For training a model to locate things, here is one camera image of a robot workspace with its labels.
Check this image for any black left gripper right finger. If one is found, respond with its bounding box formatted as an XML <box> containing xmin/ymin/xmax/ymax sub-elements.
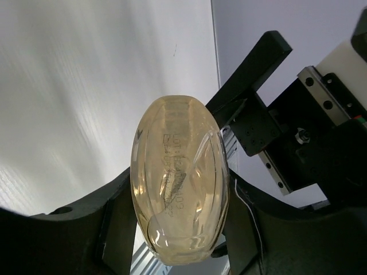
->
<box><xmin>224</xmin><ymin>172</ymin><xmax>366</xmax><ymax>274</ymax></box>

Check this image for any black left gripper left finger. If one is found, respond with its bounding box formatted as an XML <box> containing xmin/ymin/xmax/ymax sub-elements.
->
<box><xmin>1</xmin><ymin>169</ymin><xmax>136</xmax><ymax>274</ymax></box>

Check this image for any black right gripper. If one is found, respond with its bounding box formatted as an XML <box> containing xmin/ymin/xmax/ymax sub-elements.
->
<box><xmin>206</xmin><ymin>30</ymin><xmax>366</xmax><ymax>208</ymax></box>

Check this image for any clear amber soap bottle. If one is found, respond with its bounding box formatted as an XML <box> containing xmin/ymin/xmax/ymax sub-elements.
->
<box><xmin>130</xmin><ymin>95</ymin><xmax>229</xmax><ymax>266</ymax></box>

